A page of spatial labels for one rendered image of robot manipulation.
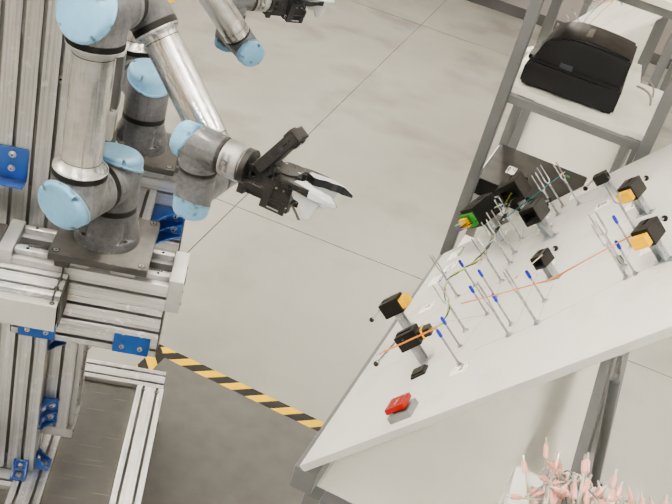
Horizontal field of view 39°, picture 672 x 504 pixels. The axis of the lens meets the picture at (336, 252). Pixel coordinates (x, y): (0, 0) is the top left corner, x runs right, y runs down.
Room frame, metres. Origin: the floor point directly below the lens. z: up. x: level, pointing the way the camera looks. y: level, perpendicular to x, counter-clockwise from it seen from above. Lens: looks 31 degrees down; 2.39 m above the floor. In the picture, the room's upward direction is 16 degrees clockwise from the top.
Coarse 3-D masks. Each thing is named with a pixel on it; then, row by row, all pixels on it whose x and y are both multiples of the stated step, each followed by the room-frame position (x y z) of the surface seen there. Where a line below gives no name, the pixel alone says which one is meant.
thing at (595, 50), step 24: (576, 24) 3.02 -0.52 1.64; (552, 48) 2.86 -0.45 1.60; (576, 48) 2.84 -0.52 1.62; (600, 48) 2.84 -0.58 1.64; (624, 48) 2.91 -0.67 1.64; (528, 72) 2.86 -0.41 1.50; (552, 72) 2.85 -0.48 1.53; (576, 72) 2.84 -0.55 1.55; (600, 72) 2.82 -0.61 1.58; (624, 72) 2.81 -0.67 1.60; (576, 96) 2.83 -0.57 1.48; (600, 96) 2.81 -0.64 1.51
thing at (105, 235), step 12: (108, 216) 1.80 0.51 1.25; (120, 216) 1.81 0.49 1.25; (132, 216) 1.84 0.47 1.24; (84, 228) 1.81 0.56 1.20; (96, 228) 1.79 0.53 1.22; (108, 228) 1.80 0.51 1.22; (120, 228) 1.81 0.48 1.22; (132, 228) 1.83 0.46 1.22; (84, 240) 1.79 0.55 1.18; (96, 240) 1.78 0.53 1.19; (108, 240) 1.79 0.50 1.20; (120, 240) 1.81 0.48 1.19; (132, 240) 1.83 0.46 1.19; (108, 252) 1.79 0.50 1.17; (120, 252) 1.80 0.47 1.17
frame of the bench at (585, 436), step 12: (600, 372) 2.44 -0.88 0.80; (600, 384) 2.38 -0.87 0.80; (600, 396) 2.32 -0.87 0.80; (588, 408) 2.24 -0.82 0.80; (588, 420) 2.18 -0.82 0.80; (588, 432) 2.13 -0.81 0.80; (588, 444) 2.08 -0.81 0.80; (576, 456) 2.01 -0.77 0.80; (576, 468) 1.96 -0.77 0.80; (312, 492) 1.61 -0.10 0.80; (324, 492) 1.62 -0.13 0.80
